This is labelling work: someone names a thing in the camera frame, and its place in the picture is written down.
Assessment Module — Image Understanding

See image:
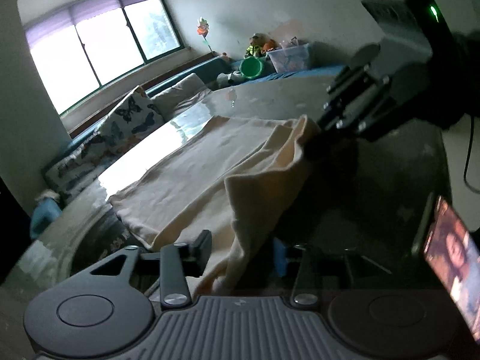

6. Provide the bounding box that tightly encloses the purple roller blind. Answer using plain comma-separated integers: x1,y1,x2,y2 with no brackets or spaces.
22,0,161,41

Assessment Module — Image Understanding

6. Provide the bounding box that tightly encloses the blue blanket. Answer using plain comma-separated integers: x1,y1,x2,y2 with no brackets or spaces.
259,65,346,84

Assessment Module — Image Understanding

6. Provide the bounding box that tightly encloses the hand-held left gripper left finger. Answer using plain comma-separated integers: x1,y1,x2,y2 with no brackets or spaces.
75,229,212,307

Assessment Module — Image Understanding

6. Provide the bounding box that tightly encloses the plush toy with yellow vest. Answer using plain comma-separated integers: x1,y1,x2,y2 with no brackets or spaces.
245,34,268,59

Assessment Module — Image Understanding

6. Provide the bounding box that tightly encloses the colourful pinwheel toy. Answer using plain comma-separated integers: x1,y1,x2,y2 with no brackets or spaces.
196,16,219,55

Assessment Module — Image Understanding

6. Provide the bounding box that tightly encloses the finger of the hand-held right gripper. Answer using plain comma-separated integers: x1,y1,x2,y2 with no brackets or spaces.
324,67,387,109
319,80,391,134

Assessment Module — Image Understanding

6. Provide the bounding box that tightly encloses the cream sweatshirt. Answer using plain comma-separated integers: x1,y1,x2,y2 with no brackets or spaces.
109,114,323,298

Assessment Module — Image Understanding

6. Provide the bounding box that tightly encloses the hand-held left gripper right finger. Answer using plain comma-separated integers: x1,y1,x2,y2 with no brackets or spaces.
273,238,392,305

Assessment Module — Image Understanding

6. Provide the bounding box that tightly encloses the clear plastic storage box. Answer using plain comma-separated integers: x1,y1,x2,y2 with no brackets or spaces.
267,43,312,74

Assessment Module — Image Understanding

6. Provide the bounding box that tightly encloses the smartphone with lit screen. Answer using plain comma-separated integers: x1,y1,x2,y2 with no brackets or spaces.
412,194,480,343

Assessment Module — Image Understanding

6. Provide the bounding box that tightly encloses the grey stuffed toy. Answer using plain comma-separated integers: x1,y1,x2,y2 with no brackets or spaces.
217,70,244,86

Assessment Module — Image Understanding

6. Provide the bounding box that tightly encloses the blue towel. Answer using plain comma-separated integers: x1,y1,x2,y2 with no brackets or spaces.
31,194,61,241

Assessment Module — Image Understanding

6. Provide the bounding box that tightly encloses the long butterfly print cushion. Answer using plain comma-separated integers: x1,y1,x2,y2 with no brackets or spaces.
43,135,129,204

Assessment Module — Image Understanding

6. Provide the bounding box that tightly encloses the green framed window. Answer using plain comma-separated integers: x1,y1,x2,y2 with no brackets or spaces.
17,0,191,118

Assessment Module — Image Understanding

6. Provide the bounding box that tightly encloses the beige cushion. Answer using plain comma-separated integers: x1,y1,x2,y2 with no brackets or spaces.
150,73,211,118

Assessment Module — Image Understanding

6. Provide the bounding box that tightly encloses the green plastic bucket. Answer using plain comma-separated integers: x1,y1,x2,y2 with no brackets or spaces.
240,57,265,80

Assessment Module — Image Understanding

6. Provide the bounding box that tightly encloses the black cable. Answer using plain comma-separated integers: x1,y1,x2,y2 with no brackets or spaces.
463,114,474,191

